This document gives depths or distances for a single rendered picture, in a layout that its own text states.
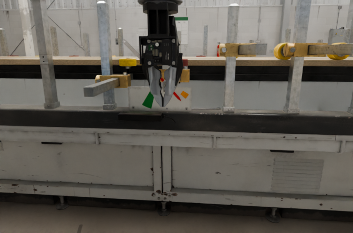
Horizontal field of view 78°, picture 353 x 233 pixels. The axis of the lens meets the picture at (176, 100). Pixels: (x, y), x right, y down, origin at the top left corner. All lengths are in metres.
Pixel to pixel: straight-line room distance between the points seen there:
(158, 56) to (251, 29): 7.85
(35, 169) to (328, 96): 1.66
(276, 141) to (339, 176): 0.56
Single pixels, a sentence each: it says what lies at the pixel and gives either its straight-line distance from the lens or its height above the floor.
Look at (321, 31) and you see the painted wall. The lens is 9.05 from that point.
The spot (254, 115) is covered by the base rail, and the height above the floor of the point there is 0.70.
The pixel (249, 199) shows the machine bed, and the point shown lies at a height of 0.14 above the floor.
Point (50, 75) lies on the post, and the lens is 1.07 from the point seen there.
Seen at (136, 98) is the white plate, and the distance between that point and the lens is 0.91.
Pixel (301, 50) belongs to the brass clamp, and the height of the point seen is 0.95.
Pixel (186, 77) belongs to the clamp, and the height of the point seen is 0.84.
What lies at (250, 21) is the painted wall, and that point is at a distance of 8.26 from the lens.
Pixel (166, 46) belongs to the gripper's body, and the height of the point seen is 0.95.
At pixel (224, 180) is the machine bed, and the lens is 1.33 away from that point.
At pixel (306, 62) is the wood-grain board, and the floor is 0.89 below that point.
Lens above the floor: 0.94
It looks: 13 degrees down
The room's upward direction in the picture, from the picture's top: straight up
